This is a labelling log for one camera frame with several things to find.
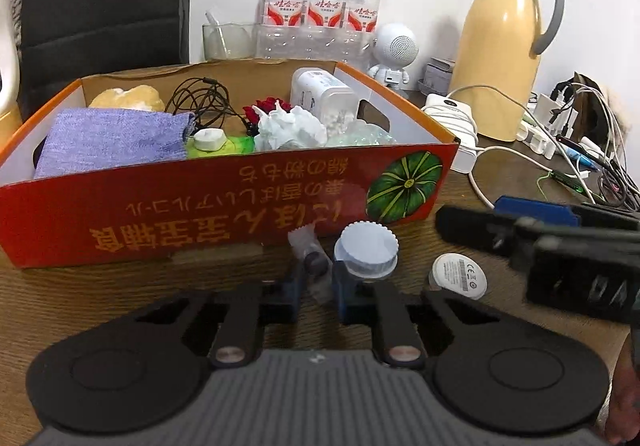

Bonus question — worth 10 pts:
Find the white power adapter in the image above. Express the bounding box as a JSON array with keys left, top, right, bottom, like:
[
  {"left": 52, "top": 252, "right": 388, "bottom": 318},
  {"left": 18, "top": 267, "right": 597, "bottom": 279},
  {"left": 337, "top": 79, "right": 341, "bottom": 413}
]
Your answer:
[{"left": 422, "top": 93, "right": 481, "bottom": 173}]

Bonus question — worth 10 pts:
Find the red cardboard box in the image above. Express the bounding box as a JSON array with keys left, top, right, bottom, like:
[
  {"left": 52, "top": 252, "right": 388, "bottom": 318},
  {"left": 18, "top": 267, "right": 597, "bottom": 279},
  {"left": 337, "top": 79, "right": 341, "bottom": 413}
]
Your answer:
[{"left": 0, "top": 60, "right": 461, "bottom": 269}]

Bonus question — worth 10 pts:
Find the bundle of charger cables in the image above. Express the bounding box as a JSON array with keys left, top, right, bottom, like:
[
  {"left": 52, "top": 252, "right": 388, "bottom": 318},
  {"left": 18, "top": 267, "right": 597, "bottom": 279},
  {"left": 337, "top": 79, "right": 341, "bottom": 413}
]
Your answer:
[{"left": 550, "top": 73, "right": 640, "bottom": 211}]

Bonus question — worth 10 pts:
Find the brown bag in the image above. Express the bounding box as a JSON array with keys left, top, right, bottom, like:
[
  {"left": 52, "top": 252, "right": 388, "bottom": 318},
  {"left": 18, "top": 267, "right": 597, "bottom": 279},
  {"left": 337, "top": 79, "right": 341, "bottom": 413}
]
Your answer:
[{"left": 572, "top": 70, "right": 640, "bottom": 127}]

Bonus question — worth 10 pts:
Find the small clear plastic packet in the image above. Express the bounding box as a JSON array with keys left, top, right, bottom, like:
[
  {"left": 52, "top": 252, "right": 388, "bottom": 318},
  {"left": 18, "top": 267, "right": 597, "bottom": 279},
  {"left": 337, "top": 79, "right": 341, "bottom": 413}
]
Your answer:
[{"left": 287, "top": 226, "right": 333, "bottom": 301}]

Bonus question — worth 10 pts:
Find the black earphone cable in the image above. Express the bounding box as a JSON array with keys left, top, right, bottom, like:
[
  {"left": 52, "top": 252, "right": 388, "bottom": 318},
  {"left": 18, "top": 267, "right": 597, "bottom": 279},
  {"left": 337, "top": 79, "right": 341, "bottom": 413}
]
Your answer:
[{"left": 165, "top": 76, "right": 251, "bottom": 137}]

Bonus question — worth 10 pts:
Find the clear water bottle red label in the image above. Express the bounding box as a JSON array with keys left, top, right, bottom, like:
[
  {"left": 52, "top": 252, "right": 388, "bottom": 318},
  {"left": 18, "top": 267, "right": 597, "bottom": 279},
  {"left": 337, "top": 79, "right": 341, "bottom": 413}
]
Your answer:
[
  {"left": 342, "top": 0, "right": 381, "bottom": 69},
  {"left": 257, "top": 0, "right": 307, "bottom": 59},
  {"left": 305, "top": 0, "right": 346, "bottom": 61}
]

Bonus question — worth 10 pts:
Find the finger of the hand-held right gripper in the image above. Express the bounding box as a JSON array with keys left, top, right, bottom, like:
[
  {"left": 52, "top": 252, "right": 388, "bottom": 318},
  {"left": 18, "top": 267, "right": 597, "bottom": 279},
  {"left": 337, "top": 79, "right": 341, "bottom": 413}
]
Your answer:
[
  {"left": 435, "top": 206, "right": 546, "bottom": 257},
  {"left": 492, "top": 196, "right": 640, "bottom": 233}
]

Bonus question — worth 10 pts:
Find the translucent plastic container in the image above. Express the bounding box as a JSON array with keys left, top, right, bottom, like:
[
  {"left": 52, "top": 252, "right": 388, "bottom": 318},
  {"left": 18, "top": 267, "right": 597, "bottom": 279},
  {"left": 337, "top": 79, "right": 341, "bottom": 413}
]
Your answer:
[{"left": 291, "top": 67, "right": 361, "bottom": 131}]

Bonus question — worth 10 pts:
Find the white cable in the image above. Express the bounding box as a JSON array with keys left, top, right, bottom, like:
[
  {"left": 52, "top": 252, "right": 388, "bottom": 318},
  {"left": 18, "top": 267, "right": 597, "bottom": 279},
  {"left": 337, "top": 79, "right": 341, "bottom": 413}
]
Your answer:
[{"left": 447, "top": 84, "right": 601, "bottom": 207}]

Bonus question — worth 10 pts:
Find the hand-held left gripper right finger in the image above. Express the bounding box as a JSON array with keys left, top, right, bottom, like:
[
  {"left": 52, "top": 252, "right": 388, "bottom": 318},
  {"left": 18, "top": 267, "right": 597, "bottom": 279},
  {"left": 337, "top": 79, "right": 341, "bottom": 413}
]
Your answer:
[{"left": 332, "top": 261, "right": 501, "bottom": 369}]

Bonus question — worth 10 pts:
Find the white robot-shaped speaker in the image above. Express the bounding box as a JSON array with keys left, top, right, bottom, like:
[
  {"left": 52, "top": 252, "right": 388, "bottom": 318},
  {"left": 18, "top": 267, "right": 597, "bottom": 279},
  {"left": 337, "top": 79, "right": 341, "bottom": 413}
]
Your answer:
[{"left": 367, "top": 23, "right": 426, "bottom": 91}]

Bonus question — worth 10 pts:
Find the grey knitted cloth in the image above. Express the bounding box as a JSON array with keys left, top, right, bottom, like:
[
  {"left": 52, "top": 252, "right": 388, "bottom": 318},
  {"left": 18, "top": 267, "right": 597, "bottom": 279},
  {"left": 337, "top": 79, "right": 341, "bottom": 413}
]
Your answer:
[{"left": 7, "top": 0, "right": 26, "bottom": 46}]

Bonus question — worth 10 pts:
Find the blue pen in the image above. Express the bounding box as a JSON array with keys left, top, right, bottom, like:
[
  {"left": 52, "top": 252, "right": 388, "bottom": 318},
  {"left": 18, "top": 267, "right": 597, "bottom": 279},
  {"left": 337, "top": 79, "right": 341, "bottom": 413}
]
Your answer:
[{"left": 555, "top": 133, "right": 601, "bottom": 171}]

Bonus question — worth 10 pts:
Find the white ribbed bottle cap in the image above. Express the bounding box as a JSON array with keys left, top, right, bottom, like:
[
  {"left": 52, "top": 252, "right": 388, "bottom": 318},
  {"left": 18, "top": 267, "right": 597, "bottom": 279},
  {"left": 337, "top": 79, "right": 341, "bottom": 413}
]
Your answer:
[{"left": 333, "top": 222, "right": 400, "bottom": 284}]

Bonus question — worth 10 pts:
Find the yellow white plush toy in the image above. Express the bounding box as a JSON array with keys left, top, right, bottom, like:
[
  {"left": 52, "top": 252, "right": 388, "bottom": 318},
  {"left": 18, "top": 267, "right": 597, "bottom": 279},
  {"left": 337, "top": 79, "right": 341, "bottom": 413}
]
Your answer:
[{"left": 89, "top": 84, "right": 166, "bottom": 114}]

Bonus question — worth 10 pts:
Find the black chair back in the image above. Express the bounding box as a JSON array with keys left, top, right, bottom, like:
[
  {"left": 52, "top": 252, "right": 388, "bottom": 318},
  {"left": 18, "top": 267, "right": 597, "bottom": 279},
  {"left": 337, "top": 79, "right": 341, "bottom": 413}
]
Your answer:
[{"left": 20, "top": 0, "right": 195, "bottom": 99}]

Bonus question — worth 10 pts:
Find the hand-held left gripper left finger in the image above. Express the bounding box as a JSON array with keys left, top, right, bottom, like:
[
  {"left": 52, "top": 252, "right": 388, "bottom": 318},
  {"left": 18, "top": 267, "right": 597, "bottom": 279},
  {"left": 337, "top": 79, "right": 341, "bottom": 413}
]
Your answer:
[{"left": 127, "top": 268, "right": 308, "bottom": 369}]

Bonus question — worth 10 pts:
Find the yellow thermos jug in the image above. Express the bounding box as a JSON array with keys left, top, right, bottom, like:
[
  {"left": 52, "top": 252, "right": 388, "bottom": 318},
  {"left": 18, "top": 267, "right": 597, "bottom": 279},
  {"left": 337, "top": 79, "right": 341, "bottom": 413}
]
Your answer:
[{"left": 447, "top": 0, "right": 566, "bottom": 143}]

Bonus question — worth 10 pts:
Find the green bottle white cap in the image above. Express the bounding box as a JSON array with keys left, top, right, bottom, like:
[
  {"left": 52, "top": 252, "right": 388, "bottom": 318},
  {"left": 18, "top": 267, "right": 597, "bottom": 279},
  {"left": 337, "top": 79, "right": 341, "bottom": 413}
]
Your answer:
[{"left": 186, "top": 128, "right": 256, "bottom": 161}]

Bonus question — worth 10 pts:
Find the white round puck device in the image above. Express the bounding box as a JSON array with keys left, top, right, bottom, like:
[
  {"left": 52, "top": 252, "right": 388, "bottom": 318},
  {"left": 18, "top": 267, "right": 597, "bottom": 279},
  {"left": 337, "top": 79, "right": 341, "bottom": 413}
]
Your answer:
[{"left": 428, "top": 253, "right": 488, "bottom": 301}]

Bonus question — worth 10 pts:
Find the white power strip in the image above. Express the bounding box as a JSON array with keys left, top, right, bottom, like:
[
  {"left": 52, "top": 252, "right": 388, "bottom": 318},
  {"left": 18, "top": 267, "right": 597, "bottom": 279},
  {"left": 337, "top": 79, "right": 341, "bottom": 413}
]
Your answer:
[{"left": 517, "top": 93, "right": 601, "bottom": 161}]

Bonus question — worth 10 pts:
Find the white tissue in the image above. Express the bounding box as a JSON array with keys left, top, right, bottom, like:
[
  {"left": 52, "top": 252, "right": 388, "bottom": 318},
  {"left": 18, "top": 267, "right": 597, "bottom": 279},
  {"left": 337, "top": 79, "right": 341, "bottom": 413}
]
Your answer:
[{"left": 252, "top": 104, "right": 328, "bottom": 153}]

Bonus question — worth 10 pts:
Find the person's right forearm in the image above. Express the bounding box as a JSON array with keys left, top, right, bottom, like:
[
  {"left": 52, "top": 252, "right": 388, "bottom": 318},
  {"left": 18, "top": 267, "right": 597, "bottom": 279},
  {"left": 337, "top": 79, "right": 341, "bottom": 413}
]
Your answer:
[{"left": 605, "top": 338, "right": 640, "bottom": 446}]

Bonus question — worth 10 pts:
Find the clear crinkled plastic bag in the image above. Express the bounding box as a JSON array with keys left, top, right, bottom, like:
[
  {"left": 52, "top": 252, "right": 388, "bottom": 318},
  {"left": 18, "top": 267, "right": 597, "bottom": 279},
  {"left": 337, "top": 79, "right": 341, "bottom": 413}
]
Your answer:
[{"left": 325, "top": 118, "right": 398, "bottom": 147}]

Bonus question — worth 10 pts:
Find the red fabric rose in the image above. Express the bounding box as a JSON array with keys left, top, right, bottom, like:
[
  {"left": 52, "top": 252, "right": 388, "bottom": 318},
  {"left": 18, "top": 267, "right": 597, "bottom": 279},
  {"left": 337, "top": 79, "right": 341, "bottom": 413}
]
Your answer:
[{"left": 242, "top": 97, "right": 293, "bottom": 137}]

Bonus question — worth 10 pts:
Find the small grey box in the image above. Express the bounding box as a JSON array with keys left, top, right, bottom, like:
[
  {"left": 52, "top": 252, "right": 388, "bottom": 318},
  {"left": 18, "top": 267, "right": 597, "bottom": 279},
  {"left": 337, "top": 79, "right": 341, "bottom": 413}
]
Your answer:
[{"left": 417, "top": 56, "right": 457, "bottom": 96}]

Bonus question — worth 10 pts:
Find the clear glass cup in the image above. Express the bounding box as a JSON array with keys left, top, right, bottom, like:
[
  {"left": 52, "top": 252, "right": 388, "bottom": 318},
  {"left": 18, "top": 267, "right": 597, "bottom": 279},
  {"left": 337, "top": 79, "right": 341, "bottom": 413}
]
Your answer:
[{"left": 202, "top": 22, "right": 258, "bottom": 61}]

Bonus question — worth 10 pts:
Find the white plastic spoon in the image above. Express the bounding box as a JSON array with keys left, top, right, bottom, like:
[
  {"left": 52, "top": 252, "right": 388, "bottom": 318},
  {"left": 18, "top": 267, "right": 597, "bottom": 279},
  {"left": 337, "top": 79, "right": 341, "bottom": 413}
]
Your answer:
[{"left": 205, "top": 12, "right": 228, "bottom": 57}]

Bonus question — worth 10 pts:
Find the white detergent jug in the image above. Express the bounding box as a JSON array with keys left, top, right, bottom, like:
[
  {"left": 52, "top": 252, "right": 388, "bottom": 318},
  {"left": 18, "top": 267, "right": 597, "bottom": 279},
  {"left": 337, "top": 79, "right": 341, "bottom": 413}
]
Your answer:
[{"left": 0, "top": 0, "right": 23, "bottom": 114}]

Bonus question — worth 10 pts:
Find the purple knitted pouch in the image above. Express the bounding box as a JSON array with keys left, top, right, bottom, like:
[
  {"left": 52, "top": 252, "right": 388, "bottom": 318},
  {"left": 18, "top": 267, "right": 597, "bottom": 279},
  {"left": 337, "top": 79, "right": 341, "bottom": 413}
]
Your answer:
[{"left": 32, "top": 108, "right": 197, "bottom": 180}]

